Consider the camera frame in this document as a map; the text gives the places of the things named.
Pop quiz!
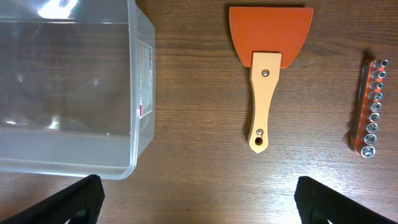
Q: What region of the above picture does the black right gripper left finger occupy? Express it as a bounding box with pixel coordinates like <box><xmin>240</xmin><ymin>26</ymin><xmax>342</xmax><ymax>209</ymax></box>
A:
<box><xmin>1</xmin><ymin>174</ymin><xmax>105</xmax><ymax>224</ymax></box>

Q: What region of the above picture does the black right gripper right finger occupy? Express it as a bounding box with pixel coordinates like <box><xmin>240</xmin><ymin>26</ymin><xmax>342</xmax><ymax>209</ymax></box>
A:
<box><xmin>294</xmin><ymin>176</ymin><xmax>397</xmax><ymax>224</ymax></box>

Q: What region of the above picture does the clear plastic container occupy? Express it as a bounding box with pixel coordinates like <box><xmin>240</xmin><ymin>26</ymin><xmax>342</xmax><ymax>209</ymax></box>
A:
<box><xmin>1</xmin><ymin>0</ymin><xmax>155</xmax><ymax>179</ymax></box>

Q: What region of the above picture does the orange scraper with wooden handle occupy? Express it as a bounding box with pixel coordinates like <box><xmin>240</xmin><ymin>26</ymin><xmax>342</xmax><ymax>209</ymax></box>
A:
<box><xmin>229</xmin><ymin>6</ymin><xmax>313</xmax><ymax>154</ymax></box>

